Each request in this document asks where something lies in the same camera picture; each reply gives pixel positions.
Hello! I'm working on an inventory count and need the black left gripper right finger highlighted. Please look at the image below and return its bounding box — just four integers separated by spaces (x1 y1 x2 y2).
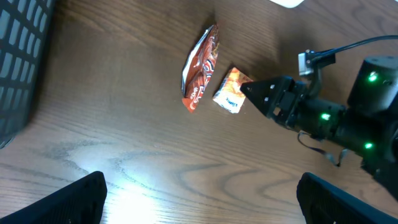
297 172 397 224

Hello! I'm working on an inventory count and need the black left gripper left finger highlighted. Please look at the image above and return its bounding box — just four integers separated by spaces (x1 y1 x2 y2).
1 171 108 224

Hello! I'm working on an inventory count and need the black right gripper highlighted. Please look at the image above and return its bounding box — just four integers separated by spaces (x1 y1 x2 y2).
240 76 345 139

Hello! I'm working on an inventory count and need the small orange box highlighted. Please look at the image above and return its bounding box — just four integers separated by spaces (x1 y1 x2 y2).
213 67 252 113

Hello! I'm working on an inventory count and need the orange red chip bag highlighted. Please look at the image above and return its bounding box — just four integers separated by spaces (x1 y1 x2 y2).
181 24 220 113

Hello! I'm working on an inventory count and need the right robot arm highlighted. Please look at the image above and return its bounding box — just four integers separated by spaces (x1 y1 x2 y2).
240 55 397 197

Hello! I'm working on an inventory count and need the grey plastic mesh basket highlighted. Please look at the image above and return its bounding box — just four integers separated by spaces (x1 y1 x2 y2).
1 0 56 148

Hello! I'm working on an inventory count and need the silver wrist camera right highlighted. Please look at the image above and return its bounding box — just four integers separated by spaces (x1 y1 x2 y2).
298 50 336 78

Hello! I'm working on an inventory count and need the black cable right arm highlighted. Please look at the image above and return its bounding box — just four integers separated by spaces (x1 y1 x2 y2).
310 34 398 62

